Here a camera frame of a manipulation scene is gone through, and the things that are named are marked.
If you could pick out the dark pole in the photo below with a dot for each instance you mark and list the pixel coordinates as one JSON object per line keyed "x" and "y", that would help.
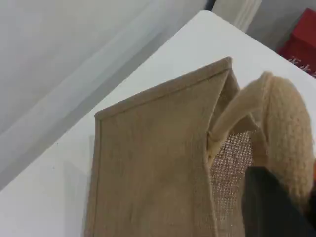
{"x": 210, "y": 3}

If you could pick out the brown jute bag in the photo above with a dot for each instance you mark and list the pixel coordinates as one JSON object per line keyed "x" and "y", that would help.
{"x": 148, "y": 160}

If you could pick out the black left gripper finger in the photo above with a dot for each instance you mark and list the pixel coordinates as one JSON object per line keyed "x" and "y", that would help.
{"x": 313, "y": 200}
{"x": 264, "y": 209}

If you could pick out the cream ribbed fabric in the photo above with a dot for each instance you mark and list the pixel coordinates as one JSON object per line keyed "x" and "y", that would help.
{"x": 237, "y": 14}

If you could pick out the red box with white print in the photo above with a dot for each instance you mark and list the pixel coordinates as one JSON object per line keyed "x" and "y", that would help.
{"x": 303, "y": 42}

